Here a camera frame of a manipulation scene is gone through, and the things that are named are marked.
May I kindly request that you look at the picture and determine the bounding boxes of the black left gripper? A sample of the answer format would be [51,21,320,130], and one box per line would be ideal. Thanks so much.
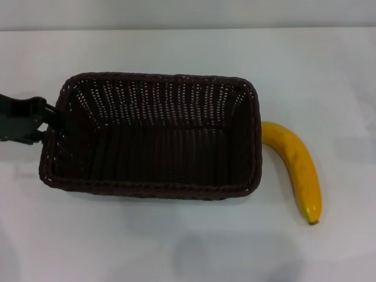
[0,93,63,147]

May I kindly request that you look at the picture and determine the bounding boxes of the dark brown woven basket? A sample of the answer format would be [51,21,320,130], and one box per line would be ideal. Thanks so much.
[38,71,263,202]

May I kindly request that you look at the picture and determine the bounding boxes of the yellow plastic banana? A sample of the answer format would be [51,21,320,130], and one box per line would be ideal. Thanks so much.
[260,120,323,227]

